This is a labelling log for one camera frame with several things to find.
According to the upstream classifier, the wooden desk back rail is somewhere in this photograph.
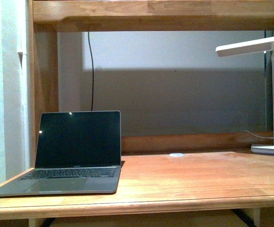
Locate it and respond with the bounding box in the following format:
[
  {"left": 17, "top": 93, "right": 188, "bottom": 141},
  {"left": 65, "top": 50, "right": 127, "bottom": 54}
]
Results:
[{"left": 121, "top": 131, "right": 273, "bottom": 155}]

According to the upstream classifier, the white lamp cable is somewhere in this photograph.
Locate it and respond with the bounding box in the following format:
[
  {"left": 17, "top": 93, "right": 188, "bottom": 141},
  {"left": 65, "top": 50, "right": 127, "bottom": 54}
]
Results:
[{"left": 243, "top": 130, "right": 274, "bottom": 140}]

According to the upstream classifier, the grey open laptop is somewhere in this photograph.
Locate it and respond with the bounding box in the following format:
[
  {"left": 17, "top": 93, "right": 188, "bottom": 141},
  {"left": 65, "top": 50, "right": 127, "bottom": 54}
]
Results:
[{"left": 0, "top": 111, "right": 121, "bottom": 198}]

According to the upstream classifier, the white round cable grommet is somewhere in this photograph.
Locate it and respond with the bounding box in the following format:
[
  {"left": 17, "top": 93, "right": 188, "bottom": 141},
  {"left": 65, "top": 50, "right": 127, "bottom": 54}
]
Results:
[{"left": 169, "top": 153, "right": 184, "bottom": 157}]

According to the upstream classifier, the black hanging cable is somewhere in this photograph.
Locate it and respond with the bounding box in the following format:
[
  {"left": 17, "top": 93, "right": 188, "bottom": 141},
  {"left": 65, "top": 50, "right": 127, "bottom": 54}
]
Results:
[{"left": 87, "top": 31, "right": 95, "bottom": 112}]

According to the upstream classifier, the wooden upper shelf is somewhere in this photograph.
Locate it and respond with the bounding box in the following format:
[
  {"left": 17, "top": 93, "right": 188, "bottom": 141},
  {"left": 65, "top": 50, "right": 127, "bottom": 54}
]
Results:
[{"left": 32, "top": 0, "right": 274, "bottom": 32}]

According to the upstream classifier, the wooden shelf side post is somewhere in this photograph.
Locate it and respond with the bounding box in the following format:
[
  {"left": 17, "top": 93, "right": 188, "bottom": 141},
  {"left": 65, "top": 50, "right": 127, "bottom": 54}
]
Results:
[{"left": 28, "top": 0, "right": 59, "bottom": 166}]

